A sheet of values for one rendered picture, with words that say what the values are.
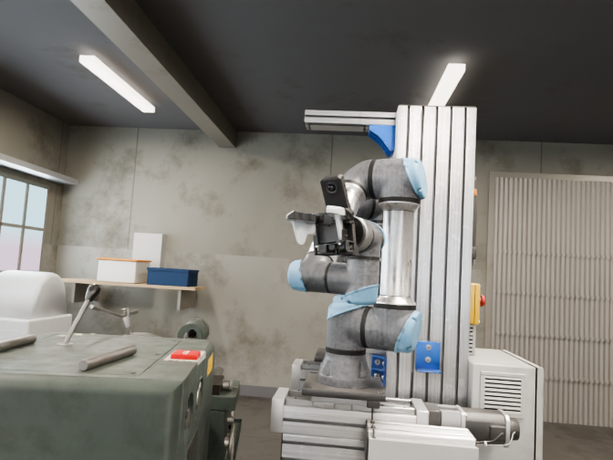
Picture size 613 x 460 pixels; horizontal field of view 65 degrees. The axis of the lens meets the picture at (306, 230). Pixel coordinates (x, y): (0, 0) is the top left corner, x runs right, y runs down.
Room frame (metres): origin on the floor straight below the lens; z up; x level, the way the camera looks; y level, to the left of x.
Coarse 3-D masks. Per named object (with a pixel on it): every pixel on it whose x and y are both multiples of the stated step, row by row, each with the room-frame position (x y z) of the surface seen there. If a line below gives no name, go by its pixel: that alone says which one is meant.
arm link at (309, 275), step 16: (368, 160) 1.38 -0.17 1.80; (352, 176) 1.35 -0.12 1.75; (352, 192) 1.33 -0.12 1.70; (368, 192) 1.36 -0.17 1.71; (352, 208) 1.30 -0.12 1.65; (320, 256) 1.17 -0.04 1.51; (336, 256) 1.21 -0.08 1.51; (288, 272) 1.17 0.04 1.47; (304, 272) 1.15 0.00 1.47; (320, 272) 1.13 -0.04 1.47; (304, 288) 1.16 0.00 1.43; (320, 288) 1.14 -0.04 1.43
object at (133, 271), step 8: (104, 264) 5.25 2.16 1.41; (112, 264) 5.24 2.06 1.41; (120, 264) 5.23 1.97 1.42; (128, 264) 5.22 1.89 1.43; (136, 264) 5.22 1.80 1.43; (144, 264) 5.41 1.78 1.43; (104, 272) 5.25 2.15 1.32; (112, 272) 5.24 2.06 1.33; (120, 272) 5.23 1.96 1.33; (128, 272) 5.22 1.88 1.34; (136, 272) 5.23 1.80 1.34; (144, 272) 5.42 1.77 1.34; (104, 280) 5.25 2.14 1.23; (112, 280) 5.24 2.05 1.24; (120, 280) 5.22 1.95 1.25; (128, 280) 5.21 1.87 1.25; (136, 280) 5.24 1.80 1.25; (144, 280) 5.44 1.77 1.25
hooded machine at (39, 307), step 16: (16, 272) 4.46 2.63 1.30; (32, 272) 4.47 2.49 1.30; (0, 288) 4.33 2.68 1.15; (16, 288) 4.32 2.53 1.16; (32, 288) 4.31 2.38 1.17; (48, 288) 4.44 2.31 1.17; (64, 288) 4.67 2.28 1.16; (0, 304) 4.28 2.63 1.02; (16, 304) 4.27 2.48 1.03; (32, 304) 4.26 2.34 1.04; (48, 304) 4.46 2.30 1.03; (64, 304) 4.70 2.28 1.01; (0, 320) 4.18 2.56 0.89; (16, 320) 4.17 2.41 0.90; (32, 320) 4.21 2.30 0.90; (48, 320) 4.42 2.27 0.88; (64, 320) 4.66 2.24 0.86; (0, 336) 4.18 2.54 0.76; (16, 336) 4.16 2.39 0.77
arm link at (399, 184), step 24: (384, 168) 1.32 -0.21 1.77; (408, 168) 1.29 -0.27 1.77; (384, 192) 1.33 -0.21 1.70; (408, 192) 1.30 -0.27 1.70; (384, 216) 1.35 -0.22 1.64; (408, 216) 1.32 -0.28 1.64; (408, 240) 1.32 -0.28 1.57; (384, 264) 1.34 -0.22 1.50; (408, 264) 1.32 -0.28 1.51; (384, 288) 1.33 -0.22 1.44; (408, 288) 1.33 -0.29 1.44; (384, 312) 1.31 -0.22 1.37; (408, 312) 1.31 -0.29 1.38; (384, 336) 1.31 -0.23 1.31; (408, 336) 1.28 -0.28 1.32
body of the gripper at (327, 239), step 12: (324, 216) 0.94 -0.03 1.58; (324, 228) 0.94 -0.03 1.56; (336, 228) 0.93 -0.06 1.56; (348, 228) 0.95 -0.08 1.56; (360, 228) 1.01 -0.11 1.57; (324, 240) 0.94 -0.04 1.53; (336, 240) 0.92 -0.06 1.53; (348, 240) 0.93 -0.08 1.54; (360, 240) 1.01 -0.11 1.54; (324, 252) 0.93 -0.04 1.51; (348, 252) 0.96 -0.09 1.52
